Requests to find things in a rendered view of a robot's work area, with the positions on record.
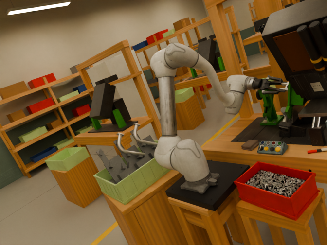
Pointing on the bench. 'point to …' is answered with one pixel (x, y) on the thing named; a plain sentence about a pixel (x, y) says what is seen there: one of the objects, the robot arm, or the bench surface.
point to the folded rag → (250, 145)
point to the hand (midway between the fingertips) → (286, 87)
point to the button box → (273, 147)
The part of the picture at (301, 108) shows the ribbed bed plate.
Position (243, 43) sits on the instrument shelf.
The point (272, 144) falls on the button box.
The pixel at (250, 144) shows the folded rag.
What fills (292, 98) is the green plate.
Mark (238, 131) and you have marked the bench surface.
